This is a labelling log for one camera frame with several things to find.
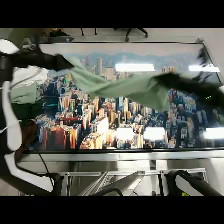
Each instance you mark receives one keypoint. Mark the pale green shirt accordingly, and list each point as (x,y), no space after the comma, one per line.
(133,88)

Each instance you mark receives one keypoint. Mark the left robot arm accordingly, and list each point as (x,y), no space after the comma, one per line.
(9,116)

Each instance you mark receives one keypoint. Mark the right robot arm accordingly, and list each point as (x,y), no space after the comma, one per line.
(188,84)

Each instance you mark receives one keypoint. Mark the black office chair base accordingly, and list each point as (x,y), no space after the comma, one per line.
(128,35)

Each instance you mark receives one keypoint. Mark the light green garment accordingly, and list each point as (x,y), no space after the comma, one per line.
(25,95)

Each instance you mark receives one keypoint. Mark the white garment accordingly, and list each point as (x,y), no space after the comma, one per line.
(30,75)

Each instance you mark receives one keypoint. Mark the silver frame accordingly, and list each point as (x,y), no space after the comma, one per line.
(100,156)

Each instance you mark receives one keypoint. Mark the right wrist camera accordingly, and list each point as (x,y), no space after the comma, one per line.
(202,56)

